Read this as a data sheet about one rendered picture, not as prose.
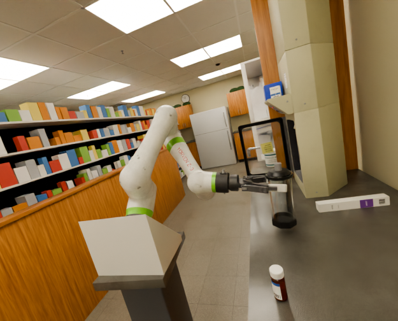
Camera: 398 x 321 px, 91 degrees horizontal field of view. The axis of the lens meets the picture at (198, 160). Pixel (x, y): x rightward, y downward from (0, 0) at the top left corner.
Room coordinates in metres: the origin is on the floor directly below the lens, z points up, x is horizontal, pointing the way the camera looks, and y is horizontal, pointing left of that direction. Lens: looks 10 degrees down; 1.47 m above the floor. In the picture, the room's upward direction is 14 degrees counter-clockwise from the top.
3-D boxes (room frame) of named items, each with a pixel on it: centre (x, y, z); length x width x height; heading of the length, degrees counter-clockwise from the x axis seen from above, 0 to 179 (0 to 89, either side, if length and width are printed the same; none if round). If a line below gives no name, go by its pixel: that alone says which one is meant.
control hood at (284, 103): (1.17, -0.52, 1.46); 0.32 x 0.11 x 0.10; 162
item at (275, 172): (0.78, -0.31, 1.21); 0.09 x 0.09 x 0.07
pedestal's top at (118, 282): (0.85, 0.36, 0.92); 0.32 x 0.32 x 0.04; 77
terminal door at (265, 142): (1.37, -0.47, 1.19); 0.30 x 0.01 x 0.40; 64
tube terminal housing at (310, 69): (1.12, -0.70, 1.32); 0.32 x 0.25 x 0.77; 162
